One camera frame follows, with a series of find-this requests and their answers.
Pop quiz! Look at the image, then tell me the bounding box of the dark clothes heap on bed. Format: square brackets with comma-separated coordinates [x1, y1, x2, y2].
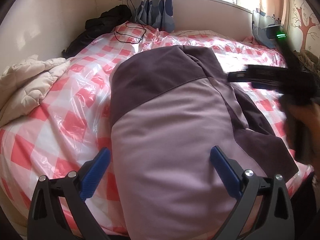
[293, 49, 319, 74]

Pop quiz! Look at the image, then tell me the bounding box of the blue patterned curtain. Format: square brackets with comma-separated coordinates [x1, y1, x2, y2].
[252, 8, 283, 49]
[136, 0, 175, 33]

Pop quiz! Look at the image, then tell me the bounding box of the pink checkered plastic-covered bedding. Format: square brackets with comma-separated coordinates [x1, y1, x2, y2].
[0, 21, 315, 238]

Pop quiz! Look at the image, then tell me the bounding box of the lilac and purple jacket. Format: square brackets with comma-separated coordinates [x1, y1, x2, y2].
[110, 46, 298, 239]

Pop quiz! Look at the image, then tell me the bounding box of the person's right hand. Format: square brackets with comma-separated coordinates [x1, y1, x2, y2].
[289, 103, 320, 179]

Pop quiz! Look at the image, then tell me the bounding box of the blue patterned left curtain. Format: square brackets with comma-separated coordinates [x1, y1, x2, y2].
[136, 0, 175, 33]

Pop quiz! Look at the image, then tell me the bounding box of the cream headboard panel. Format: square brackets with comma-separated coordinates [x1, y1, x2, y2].
[173, 0, 252, 41]

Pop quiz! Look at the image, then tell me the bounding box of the blue patterned right curtain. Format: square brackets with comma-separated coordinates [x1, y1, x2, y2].
[252, 8, 283, 49]

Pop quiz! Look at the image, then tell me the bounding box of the black charging cable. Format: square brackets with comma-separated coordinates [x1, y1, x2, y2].
[113, 0, 147, 45]

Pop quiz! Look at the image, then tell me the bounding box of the black clothing pile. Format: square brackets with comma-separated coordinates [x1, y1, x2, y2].
[61, 4, 132, 59]

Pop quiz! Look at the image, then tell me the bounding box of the white wardrobe with tree decal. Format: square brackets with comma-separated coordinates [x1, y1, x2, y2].
[287, 0, 319, 56]

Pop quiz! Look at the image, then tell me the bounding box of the cream quilted blanket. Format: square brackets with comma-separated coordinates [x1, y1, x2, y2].
[1, 55, 71, 127]

